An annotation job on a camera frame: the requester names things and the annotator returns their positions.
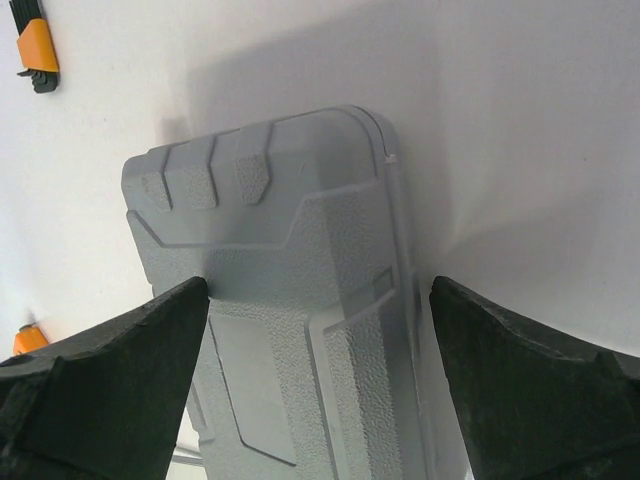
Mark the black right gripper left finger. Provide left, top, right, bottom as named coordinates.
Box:
left=1, top=277, right=208, bottom=479

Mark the grey plastic tool case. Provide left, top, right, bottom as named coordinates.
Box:
left=121, top=105, right=471, bottom=479

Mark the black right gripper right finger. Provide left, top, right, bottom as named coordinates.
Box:
left=429, top=276, right=639, bottom=479

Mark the screwdriver near hex keys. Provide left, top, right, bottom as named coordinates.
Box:
left=13, top=323, right=49, bottom=356

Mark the orange hex key set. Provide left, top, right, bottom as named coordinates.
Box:
left=8, top=0, right=60, bottom=94

